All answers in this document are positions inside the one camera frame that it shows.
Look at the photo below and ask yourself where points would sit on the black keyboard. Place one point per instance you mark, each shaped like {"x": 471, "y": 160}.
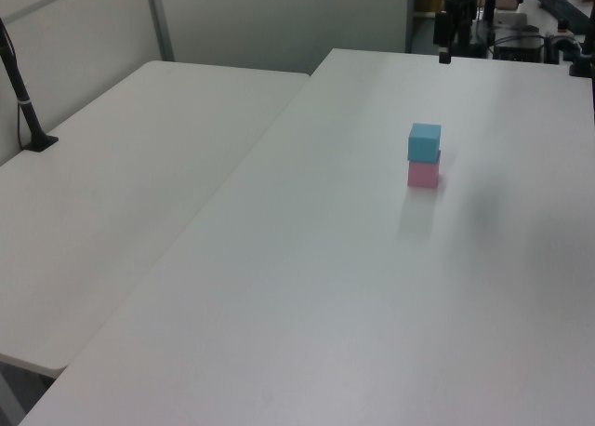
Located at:
{"x": 567, "y": 9}

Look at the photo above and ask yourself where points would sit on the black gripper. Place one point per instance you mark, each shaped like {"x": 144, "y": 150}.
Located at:
{"x": 444, "y": 28}

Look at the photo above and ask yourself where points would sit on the white flat device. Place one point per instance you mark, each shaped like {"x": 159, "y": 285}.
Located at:
{"x": 511, "y": 20}

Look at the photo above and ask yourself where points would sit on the brown cardboard box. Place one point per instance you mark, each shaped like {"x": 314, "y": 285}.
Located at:
{"x": 499, "y": 0}

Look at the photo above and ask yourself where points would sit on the black camera stand clamp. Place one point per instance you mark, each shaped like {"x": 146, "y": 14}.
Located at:
{"x": 583, "y": 61}

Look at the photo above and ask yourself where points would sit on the black electronics box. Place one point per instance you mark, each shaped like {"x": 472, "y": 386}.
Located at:
{"x": 518, "y": 49}

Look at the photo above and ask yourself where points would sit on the black camera stand pole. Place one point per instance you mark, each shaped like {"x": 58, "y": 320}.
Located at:
{"x": 21, "y": 98}

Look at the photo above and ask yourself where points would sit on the blue cube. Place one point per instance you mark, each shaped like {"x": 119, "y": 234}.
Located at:
{"x": 423, "y": 142}

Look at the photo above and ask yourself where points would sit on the pink cube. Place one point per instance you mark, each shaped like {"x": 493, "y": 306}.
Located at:
{"x": 423, "y": 174}

